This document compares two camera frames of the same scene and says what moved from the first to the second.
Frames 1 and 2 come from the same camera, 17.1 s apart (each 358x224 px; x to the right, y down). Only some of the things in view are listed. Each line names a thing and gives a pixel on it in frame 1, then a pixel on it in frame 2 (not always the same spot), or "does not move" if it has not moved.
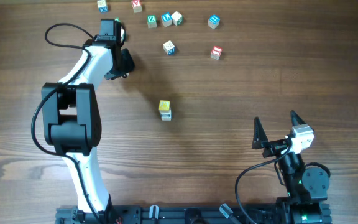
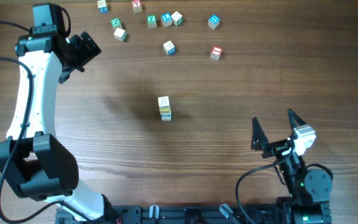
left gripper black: [130, 68] to [88, 54]
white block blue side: [166, 118] does not move
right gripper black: [260, 138] does not move
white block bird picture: [165, 114] does not move
